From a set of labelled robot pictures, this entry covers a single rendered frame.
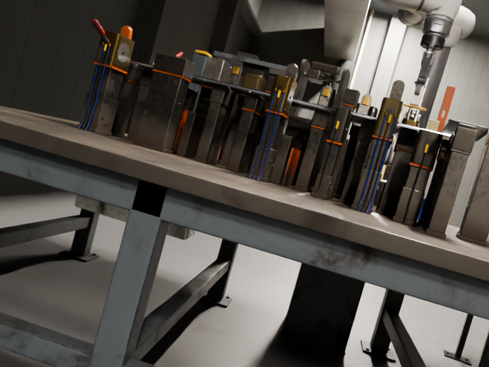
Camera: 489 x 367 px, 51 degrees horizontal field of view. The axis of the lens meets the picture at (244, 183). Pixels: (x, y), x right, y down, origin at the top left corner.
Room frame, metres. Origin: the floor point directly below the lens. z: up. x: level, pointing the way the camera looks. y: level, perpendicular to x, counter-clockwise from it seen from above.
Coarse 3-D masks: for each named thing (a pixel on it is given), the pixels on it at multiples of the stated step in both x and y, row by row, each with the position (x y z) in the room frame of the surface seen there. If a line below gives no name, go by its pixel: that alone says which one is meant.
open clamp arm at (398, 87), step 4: (396, 80) 1.60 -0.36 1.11; (400, 80) 1.60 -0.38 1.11; (392, 84) 1.61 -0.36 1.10; (396, 84) 1.60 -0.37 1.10; (400, 84) 1.60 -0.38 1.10; (404, 84) 1.59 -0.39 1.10; (392, 88) 1.61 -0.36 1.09; (396, 88) 1.60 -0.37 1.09; (400, 88) 1.60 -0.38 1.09; (404, 88) 1.61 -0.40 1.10; (392, 92) 1.61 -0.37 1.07; (396, 92) 1.60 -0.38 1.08; (400, 92) 1.60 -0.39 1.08; (392, 96) 1.61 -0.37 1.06; (396, 96) 1.61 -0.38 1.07; (400, 96) 1.60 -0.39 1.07
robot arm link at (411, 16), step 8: (384, 0) 1.75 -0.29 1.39; (392, 0) 1.74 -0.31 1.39; (400, 0) 1.73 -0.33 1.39; (408, 0) 1.72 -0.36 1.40; (416, 0) 1.72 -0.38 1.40; (400, 8) 1.79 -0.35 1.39; (408, 8) 1.76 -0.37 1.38; (416, 8) 1.75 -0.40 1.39; (408, 16) 2.17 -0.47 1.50; (416, 16) 2.10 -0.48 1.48; (424, 16) 2.14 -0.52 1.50
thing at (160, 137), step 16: (160, 64) 1.81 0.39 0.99; (176, 64) 1.79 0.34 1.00; (192, 64) 1.83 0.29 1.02; (160, 80) 1.80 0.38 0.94; (176, 80) 1.79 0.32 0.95; (160, 96) 1.80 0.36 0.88; (176, 96) 1.78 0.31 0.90; (144, 112) 1.81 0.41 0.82; (160, 112) 1.80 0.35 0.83; (176, 112) 1.81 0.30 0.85; (144, 128) 1.81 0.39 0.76; (160, 128) 1.79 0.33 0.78; (176, 128) 1.84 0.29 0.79; (144, 144) 1.80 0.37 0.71; (160, 144) 1.79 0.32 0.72
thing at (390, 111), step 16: (384, 112) 1.54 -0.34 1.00; (400, 112) 1.58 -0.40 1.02; (384, 128) 1.54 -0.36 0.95; (384, 144) 1.54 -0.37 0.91; (368, 160) 1.55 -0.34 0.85; (384, 160) 1.59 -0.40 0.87; (368, 176) 1.53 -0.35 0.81; (368, 192) 1.53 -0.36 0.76; (352, 208) 1.54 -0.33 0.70; (368, 208) 1.52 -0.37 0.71
